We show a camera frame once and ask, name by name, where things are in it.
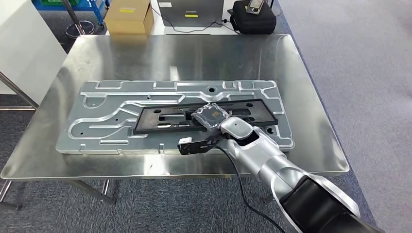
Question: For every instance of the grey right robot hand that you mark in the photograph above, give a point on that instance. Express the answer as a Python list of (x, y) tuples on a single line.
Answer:
[(211, 116)]

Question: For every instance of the blue metal cart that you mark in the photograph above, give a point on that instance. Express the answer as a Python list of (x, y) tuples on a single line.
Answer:
[(93, 6)]

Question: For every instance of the stainless steel workbench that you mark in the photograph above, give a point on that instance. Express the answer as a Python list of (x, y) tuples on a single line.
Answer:
[(161, 58)]

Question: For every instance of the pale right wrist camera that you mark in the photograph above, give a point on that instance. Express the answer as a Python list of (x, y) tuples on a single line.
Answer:
[(185, 141)]

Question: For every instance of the cardboard box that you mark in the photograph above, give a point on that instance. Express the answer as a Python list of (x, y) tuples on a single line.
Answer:
[(128, 17)]

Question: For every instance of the small device on bag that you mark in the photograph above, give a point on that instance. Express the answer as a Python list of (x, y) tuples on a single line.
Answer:
[(255, 6)]

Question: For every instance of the grey laptop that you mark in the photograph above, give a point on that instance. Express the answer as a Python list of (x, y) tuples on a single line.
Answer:
[(190, 13)]

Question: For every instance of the black plastic plate frame part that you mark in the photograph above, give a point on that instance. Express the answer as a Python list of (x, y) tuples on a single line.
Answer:
[(151, 120)]

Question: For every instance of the black carry bag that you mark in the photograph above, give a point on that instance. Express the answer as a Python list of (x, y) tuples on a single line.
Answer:
[(254, 22)]

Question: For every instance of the steel frame side table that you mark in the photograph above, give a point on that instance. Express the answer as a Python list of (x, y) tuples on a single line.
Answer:
[(16, 91)]

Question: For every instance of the steel stanchion post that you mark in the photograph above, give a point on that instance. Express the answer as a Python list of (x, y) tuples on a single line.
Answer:
[(75, 19)]

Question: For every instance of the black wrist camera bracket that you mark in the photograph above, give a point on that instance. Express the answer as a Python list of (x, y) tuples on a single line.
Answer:
[(196, 148)]

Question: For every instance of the stamped grey metal panel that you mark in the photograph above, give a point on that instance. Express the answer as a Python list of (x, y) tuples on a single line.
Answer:
[(96, 135)]

